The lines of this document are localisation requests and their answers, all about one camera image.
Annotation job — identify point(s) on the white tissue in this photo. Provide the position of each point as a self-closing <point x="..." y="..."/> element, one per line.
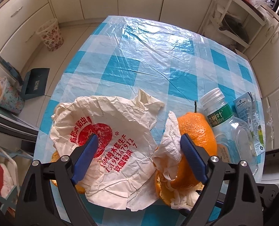
<point x="168" y="154"/>

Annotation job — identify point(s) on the orange peel pile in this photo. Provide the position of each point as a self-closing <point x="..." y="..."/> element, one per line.
<point x="183" y="191"/>

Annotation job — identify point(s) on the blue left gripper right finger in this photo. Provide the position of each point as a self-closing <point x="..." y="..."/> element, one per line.
<point x="196" y="157"/>

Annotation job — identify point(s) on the black frying pan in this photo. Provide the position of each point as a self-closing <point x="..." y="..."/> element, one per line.
<point x="233" y="29"/>

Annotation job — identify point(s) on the floral waste basket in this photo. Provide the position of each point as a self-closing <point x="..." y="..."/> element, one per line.
<point x="50" y="35"/>

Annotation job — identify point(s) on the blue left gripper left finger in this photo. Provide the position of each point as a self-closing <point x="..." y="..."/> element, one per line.
<point x="82" y="156"/>

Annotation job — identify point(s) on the white base cabinets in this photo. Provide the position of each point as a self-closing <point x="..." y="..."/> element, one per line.
<point x="19" y="19"/>

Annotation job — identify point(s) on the dark blue dustpan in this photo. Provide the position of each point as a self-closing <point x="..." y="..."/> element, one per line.
<point x="35" y="83"/>

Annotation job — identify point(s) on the white drawer cabinet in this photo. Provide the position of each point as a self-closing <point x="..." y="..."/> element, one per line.
<point x="263" y="55"/>

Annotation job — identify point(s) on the small blue drink carton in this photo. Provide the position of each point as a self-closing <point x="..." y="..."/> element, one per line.
<point x="247" y="110"/>

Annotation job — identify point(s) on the clear plastic bottle green label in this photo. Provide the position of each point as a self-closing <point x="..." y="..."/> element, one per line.
<point x="233" y="137"/>

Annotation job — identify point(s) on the floral bag with trash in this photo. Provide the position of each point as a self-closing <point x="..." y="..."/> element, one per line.
<point x="10" y="98"/>

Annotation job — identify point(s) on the blue checkered plastic tablecloth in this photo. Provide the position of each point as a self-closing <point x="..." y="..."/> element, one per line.
<point x="174" y="65"/>

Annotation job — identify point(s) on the white paper with red print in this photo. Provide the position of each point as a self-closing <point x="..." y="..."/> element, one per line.
<point x="121" y="174"/>

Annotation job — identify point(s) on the white storage rack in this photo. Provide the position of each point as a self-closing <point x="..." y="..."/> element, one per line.
<point x="252" y="20"/>

